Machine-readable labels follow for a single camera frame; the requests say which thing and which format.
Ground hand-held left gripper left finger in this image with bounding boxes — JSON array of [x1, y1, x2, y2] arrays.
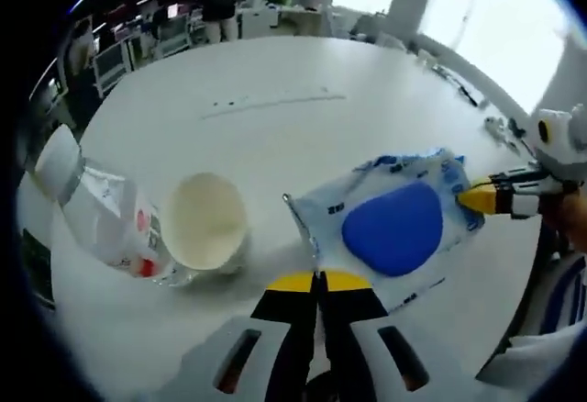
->
[[160, 271, 318, 402]]

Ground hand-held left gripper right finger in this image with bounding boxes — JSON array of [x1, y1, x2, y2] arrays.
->
[[320, 271, 469, 402]]

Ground wet wipes pack blue lid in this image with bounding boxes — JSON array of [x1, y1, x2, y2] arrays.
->
[[282, 147, 487, 317]]

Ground white paper cup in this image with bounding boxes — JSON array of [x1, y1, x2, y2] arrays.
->
[[161, 171, 252, 275]]

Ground clear plastic bottle red label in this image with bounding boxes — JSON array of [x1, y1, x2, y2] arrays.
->
[[34, 124, 196, 289]]

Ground person's right hand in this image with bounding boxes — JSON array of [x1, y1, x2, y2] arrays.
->
[[542, 184, 587, 255]]

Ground pile of small parts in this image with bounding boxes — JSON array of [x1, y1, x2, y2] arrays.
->
[[428, 50, 537, 155]]

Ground wide bright window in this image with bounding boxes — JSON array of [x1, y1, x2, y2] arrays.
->
[[418, 0, 570, 115]]

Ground person's white garment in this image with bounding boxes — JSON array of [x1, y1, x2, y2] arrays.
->
[[475, 327, 587, 385]]

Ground white cabinet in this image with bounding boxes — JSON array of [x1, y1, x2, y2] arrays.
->
[[239, 6, 282, 39]]

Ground white slatted cart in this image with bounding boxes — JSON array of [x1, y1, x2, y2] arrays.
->
[[93, 39, 135, 96], [157, 15, 193, 58]]

